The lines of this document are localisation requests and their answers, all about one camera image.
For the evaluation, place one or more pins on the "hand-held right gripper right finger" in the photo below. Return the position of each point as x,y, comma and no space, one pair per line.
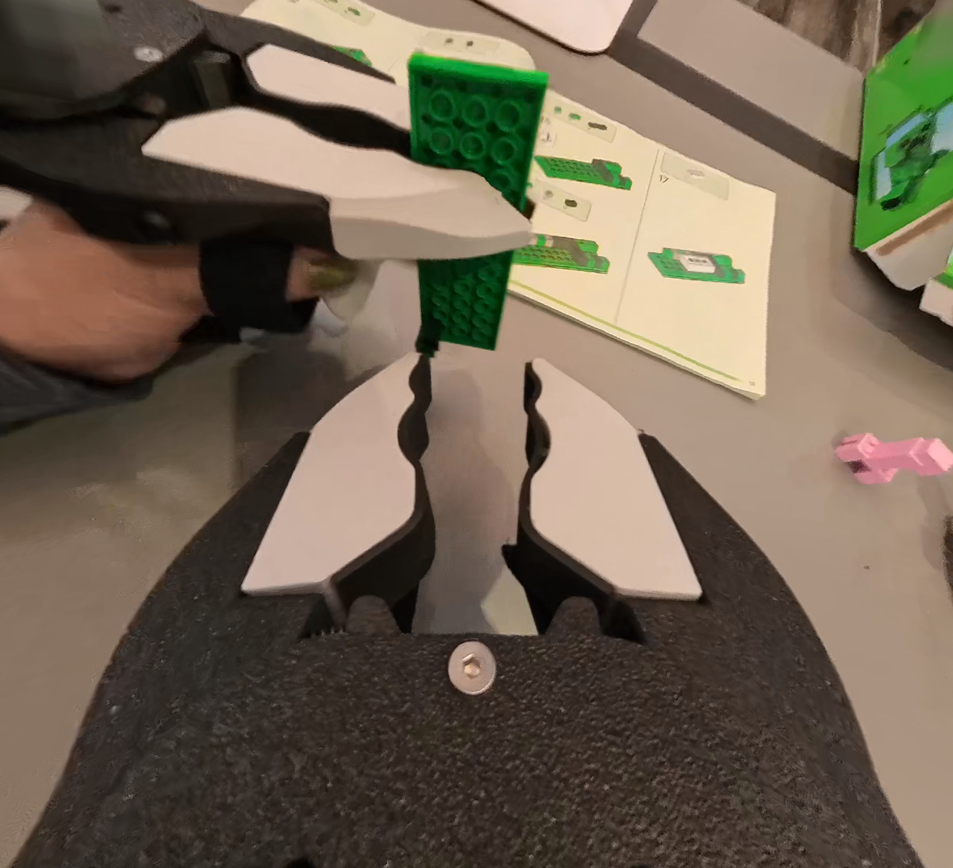
610,510

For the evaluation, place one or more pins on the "green studded brick plate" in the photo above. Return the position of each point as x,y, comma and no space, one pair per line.
476,116

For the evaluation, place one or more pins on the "pink brick pig figure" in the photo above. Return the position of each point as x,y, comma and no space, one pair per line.
886,458

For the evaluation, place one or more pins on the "person's left hand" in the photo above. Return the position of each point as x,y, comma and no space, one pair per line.
89,294

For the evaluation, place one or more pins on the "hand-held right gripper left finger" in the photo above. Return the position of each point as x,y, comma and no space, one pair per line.
342,503

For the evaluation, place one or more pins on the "grey desk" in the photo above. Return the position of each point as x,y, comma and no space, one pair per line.
149,510

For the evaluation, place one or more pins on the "green cardboard toy box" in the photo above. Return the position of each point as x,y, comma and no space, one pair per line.
901,160

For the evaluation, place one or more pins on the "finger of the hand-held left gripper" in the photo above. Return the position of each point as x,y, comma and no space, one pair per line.
320,82
335,183

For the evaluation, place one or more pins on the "building instruction booklet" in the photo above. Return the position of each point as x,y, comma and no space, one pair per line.
700,220

